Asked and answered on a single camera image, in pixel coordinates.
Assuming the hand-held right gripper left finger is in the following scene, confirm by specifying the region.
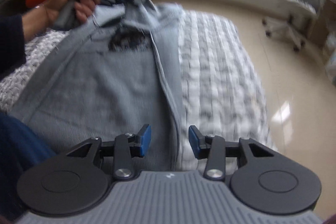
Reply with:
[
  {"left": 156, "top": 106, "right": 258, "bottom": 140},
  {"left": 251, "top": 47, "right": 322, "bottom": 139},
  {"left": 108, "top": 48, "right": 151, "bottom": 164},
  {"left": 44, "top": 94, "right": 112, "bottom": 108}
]
[{"left": 66, "top": 124, "right": 152, "bottom": 180}]

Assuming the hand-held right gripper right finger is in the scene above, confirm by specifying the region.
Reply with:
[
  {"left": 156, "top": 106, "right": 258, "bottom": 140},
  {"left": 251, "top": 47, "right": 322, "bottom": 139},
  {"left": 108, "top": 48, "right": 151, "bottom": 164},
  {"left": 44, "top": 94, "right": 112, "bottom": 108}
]
[{"left": 188, "top": 126, "right": 273, "bottom": 180}]

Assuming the grey knit sweater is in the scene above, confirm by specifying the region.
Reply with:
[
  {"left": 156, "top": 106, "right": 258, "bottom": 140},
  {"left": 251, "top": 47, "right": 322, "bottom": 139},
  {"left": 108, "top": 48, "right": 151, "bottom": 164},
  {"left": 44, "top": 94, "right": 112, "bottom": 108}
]
[{"left": 10, "top": 0, "right": 184, "bottom": 172}]

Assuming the person's left forearm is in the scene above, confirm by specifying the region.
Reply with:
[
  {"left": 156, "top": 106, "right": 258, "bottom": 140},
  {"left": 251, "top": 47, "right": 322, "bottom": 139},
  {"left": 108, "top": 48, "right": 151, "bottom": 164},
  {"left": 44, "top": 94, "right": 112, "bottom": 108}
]
[{"left": 0, "top": 7, "right": 49, "bottom": 75}]

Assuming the person's left hand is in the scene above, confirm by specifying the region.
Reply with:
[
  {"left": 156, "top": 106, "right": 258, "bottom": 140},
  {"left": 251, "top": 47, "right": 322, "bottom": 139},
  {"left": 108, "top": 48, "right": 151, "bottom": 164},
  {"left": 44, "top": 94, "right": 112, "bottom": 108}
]
[{"left": 42, "top": 0, "right": 100, "bottom": 28}]

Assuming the grey checked quilt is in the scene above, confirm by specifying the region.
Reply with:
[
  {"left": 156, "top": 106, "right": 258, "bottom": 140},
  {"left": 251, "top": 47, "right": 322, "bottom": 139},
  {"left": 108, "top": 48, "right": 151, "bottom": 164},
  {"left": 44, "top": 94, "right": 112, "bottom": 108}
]
[{"left": 0, "top": 10, "right": 279, "bottom": 172}]

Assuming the person's dark blue clothing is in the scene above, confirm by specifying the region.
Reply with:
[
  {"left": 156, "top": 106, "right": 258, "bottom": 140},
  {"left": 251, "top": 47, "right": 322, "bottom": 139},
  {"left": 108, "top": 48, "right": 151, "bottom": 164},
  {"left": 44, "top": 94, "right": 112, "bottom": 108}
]
[{"left": 0, "top": 112, "right": 57, "bottom": 222}]

